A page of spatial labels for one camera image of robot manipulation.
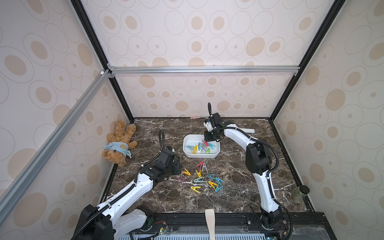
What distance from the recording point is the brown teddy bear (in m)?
0.91

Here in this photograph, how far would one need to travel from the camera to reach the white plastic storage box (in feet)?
3.22

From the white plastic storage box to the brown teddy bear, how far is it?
354 mm
